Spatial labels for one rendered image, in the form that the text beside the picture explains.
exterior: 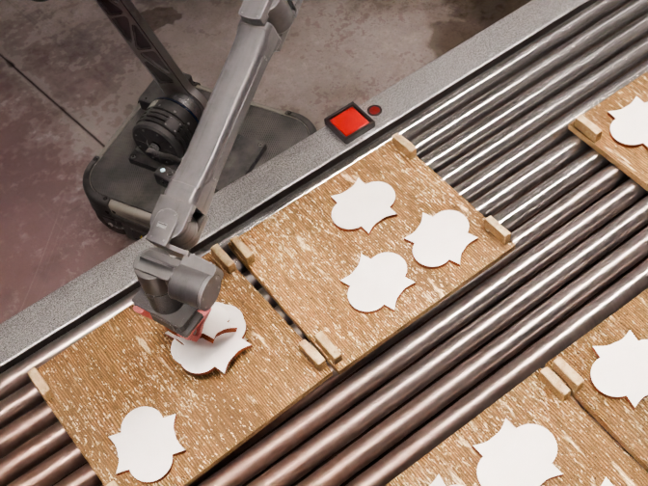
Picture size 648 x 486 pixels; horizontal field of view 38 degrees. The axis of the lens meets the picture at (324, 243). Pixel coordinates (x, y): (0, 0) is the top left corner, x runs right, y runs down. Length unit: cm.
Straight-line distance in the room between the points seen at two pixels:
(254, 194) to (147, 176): 102
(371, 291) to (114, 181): 137
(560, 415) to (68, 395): 83
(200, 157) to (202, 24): 225
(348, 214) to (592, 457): 62
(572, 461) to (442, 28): 224
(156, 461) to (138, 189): 139
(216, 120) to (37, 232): 178
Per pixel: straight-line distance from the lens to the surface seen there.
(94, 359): 172
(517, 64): 209
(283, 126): 290
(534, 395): 160
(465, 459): 155
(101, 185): 288
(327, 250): 175
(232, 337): 164
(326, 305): 168
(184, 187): 142
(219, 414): 161
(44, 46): 377
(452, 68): 207
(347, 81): 335
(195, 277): 138
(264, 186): 188
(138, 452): 160
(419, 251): 172
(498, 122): 197
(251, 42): 148
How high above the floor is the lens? 237
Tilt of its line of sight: 55 degrees down
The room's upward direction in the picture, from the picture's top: 8 degrees counter-clockwise
